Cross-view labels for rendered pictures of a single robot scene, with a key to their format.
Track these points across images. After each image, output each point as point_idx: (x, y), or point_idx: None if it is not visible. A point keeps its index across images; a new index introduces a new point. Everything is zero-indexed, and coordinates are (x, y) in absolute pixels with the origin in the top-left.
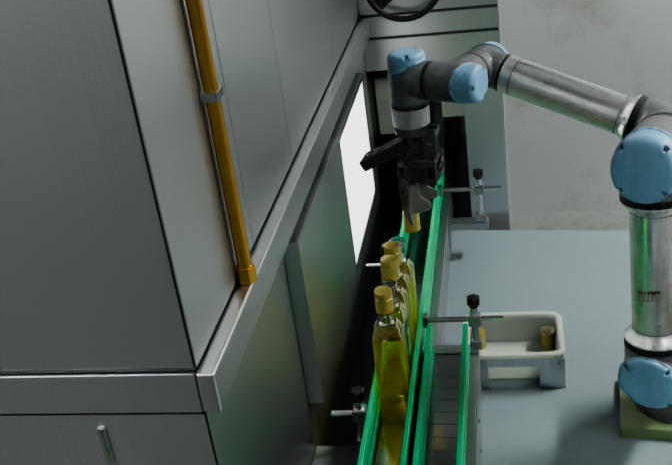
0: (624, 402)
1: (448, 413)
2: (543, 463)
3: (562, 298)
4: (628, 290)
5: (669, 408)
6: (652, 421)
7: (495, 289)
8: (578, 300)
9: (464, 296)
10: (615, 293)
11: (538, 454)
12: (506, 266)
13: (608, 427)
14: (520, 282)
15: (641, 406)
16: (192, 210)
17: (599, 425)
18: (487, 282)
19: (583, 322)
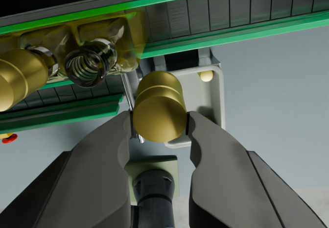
0: (148, 165)
1: (36, 94)
2: (86, 127)
3: (280, 117)
4: (284, 155)
5: (133, 191)
6: (132, 178)
7: (305, 63)
8: (275, 127)
9: (298, 35)
10: (281, 148)
11: (93, 124)
12: None
13: (130, 155)
14: (313, 83)
15: (140, 175)
16: None
17: (130, 151)
18: (320, 53)
19: (244, 133)
